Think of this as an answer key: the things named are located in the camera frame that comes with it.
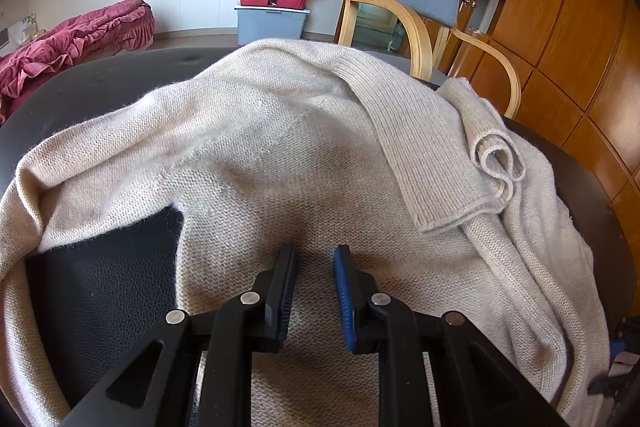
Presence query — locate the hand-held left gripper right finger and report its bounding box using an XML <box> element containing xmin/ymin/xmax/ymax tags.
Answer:
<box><xmin>332</xmin><ymin>243</ymin><xmax>568</xmax><ymax>427</ymax></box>

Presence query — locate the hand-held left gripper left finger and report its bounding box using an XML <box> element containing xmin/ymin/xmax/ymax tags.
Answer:
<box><xmin>57</xmin><ymin>243</ymin><xmax>298</xmax><ymax>427</ymax></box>

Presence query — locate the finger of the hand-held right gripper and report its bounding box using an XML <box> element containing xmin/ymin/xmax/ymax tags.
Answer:
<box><xmin>587</xmin><ymin>369</ymin><xmax>623</xmax><ymax>398</ymax></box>

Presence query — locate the beige knit sweater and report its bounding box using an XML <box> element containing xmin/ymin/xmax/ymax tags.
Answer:
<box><xmin>0</xmin><ymin>38</ymin><xmax>612</xmax><ymax>427</ymax></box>

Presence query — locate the black leather ottoman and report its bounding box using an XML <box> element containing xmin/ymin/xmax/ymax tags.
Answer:
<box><xmin>0</xmin><ymin>44</ymin><xmax>640</xmax><ymax>427</ymax></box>

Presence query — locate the grey plastic storage box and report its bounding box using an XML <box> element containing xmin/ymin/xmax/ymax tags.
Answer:
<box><xmin>234</xmin><ymin>5</ymin><xmax>312</xmax><ymax>46</ymax></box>

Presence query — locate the wooden wardrobe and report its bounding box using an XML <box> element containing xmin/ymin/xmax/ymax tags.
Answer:
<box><xmin>447</xmin><ymin>0</ymin><xmax>640</xmax><ymax>258</ymax></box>

